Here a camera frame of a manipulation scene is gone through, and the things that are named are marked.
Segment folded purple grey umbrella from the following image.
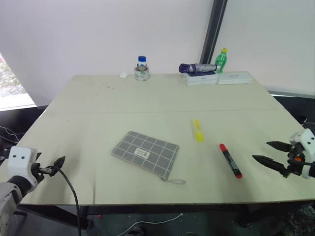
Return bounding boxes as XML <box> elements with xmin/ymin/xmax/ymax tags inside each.
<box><xmin>179</xmin><ymin>62</ymin><xmax>218</xmax><ymax>74</ymax></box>

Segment grey checked pouch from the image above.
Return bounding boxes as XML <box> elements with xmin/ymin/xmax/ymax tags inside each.
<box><xmin>110</xmin><ymin>130</ymin><xmax>187</xmax><ymax>185</ymax></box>

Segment flat white box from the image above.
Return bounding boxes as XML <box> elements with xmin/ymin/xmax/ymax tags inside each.
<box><xmin>217</xmin><ymin>71</ymin><xmax>252</xmax><ymax>86</ymax></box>

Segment white floor cable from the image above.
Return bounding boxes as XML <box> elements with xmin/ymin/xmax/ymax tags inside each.
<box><xmin>117</xmin><ymin>212</ymin><xmax>185</xmax><ymax>236</ymax></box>

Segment red black marker pen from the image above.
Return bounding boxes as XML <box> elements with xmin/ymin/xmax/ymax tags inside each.
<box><xmin>219</xmin><ymin>143</ymin><xmax>243</xmax><ymax>179</ymax></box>

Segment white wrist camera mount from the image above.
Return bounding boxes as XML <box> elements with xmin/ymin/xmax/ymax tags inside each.
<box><xmin>288</xmin><ymin>129</ymin><xmax>315</xmax><ymax>179</ymax></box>
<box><xmin>7</xmin><ymin>146</ymin><xmax>39</xmax><ymax>190</ymax></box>

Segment black table frame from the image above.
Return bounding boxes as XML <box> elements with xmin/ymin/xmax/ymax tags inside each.
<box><xmin>16</xmin><ymin>198</ymin><xmax>315</xmax><ymax>231</ymax></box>

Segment small blue cap bottle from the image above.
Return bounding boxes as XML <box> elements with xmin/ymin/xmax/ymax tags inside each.
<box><xmin>136</xmin><ymin>56</ymin><xmax>148</xmax><ymax>71</ymax></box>

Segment green plastic bottle yellow cap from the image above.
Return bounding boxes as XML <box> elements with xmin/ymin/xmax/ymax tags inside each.
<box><xmin>215</xmin><ymin>48</ymin><xmax>228</xmax><ymax>74</ymax></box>

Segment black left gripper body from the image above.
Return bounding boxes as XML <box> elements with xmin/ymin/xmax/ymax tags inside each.
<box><xmin>30</xmin><ymin>151</ymin><xmax>54</xmax><ymax>181</ymax></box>

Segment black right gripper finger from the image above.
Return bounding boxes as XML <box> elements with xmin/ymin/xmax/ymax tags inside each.
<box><xmin>266</xmin><ymin>141</ymin><xmax>292</xmax><ymax>152</ymax></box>
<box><xmin>252</xmin><ymin>154</ymin><xmax>288</xmax><ymax>174</ymax></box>

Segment yellow highlighter pen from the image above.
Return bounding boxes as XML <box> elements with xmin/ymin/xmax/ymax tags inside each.
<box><xmin>190</xmin><ymin>119</ymin><xmax>206</xmax><ymax>143</ymax></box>

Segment dark grey wall pillar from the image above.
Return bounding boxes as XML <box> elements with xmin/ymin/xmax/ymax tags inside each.
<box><xmin>199</xmin><ymin>0</ymin><xmax>228</xmax><ymax>65</ymax></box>

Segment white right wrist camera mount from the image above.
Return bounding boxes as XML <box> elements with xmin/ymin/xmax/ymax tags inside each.
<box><xmin>288</xmin><ymin>129</ymin><xmax>315</xmax><ymax>179</ymax></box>

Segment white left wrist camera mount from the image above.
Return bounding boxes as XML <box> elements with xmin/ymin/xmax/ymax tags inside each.
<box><xmin>7</xmin><ymin>146</ymin><xmax>39</xmax><ymax>190</ymax></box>

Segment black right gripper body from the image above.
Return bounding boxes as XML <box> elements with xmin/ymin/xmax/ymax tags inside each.
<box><xmin>282</xmin><ymin>142</ymin><xmax>308</xmax><ymax>178</ymax></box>

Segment white box with blue edge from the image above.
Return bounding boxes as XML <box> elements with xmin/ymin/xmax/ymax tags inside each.
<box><xmin>183</xmin><ymin>71</ymin><xmax>219</xmax><ymax>87</ymax></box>

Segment white tape roll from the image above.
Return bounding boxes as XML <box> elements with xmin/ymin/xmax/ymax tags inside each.
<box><xmin>134</xmin><ymin>65</ymin><xmax>151</xmax><ymax>82</ymax></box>

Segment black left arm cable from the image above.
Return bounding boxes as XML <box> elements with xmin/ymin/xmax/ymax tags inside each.
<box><xmin>50</xmin><ymin>165</ymin><xmax>82</xmax><ymax>236</ymax></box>

